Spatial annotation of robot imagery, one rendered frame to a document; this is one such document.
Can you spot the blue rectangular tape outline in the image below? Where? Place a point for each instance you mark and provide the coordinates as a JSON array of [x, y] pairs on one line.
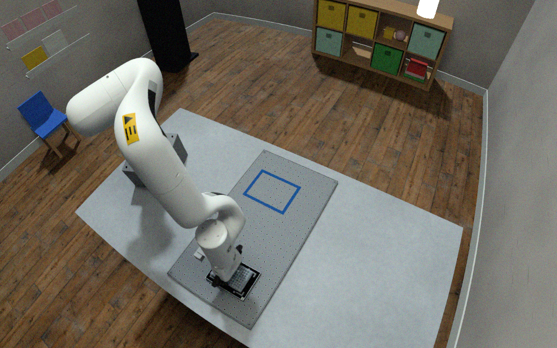
[[289, 202]]

